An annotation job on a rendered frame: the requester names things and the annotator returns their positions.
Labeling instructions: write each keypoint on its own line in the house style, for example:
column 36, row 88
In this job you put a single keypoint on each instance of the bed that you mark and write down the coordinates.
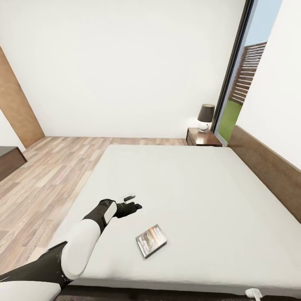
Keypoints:
column 232, row 217

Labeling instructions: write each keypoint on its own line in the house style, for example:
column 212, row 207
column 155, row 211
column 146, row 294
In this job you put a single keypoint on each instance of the hardback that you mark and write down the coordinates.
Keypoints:
column 151, row 240

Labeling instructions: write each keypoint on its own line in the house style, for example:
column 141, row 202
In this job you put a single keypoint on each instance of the nightstand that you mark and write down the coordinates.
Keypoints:
column 197, row 138

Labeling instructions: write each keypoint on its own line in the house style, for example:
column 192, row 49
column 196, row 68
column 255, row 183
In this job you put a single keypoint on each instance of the bench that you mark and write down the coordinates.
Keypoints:
column 11, row 159

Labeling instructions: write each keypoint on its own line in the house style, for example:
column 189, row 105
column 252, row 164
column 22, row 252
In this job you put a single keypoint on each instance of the fixed window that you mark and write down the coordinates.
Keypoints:
column 256, row 24

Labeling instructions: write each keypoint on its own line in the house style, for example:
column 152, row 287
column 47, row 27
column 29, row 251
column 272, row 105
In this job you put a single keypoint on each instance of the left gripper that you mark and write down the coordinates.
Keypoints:
column 129, row 208

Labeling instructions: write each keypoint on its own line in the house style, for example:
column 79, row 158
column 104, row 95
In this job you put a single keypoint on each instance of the table lamp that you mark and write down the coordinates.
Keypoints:
column 206, row 114

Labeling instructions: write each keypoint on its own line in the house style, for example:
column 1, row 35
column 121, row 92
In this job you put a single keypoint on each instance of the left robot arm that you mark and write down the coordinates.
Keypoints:
column 66, row 259

